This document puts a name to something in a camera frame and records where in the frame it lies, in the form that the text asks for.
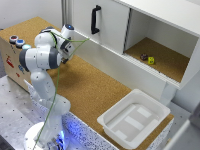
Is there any black door handle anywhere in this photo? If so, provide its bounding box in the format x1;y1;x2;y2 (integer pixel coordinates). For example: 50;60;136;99
90;4;102;36

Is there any green button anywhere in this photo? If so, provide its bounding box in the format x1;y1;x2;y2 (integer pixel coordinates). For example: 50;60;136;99
21;43;33;52

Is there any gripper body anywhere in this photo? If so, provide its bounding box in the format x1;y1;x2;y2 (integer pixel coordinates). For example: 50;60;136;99
59;39;77;65

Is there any red button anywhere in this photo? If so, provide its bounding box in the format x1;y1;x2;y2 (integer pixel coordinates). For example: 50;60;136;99
8;34;19;44

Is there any purple block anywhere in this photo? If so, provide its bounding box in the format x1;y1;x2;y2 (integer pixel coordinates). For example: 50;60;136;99
139;53;149;62

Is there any white cabinet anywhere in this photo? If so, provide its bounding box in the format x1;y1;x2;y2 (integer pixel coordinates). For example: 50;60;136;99
61;0;200;108

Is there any green cable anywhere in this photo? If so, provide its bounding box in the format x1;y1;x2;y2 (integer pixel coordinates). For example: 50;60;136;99
32;30;91;150

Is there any white sliding door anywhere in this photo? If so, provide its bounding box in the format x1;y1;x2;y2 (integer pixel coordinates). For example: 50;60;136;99
72;0;131;55

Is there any white plastic box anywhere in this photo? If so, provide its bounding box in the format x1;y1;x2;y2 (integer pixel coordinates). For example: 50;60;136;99
96;88;172;150

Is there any yellow block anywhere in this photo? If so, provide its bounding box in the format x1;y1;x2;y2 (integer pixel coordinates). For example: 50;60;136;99
147;56;156;66

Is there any blue button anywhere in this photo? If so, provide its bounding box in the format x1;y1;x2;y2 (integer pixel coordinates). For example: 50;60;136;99
15;38;26;48

